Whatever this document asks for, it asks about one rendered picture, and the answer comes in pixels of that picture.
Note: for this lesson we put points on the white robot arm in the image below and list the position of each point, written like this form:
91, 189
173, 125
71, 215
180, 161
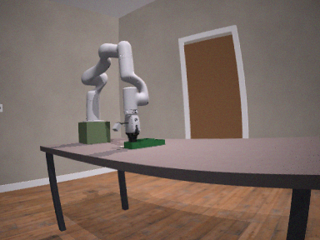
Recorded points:
131, 98

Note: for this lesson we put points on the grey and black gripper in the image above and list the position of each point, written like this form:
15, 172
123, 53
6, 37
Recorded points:
132, 127

